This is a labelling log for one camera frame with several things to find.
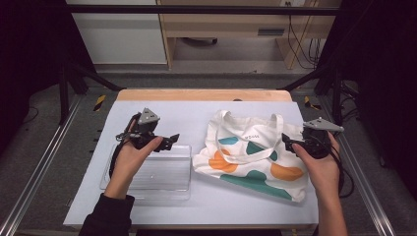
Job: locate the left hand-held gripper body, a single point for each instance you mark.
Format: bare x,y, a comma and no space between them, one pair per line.
146,131

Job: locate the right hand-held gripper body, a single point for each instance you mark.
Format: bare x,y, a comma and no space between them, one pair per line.
316,141

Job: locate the clear plastic tray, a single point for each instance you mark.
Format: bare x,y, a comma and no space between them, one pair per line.
164,173

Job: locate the white tote bag coloured blobs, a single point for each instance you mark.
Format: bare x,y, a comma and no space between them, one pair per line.
252,154

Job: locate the person's right hand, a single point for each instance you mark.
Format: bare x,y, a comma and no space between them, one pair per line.
323,173

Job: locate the person's left hand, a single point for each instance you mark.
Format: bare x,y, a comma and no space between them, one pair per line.
129,164

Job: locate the white table mat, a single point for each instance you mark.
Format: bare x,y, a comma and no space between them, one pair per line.
183,121

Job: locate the yellow black tape strip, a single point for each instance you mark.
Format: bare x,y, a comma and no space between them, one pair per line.
309,104
99,102

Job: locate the black metal stand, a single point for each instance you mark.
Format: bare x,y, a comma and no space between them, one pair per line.
64,95
336,95

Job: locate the black curtain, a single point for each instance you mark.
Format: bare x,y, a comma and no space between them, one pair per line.
29,59
383,82

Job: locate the white cabinet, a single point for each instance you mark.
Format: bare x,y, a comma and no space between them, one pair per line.
121,36

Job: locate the wooden desk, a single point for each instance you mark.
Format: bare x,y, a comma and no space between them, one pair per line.
226,24

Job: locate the aluminium rail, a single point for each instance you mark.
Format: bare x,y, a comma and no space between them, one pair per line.
364,183
39,164

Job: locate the black horizontal frame bar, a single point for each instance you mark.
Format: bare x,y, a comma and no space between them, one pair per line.
196,10

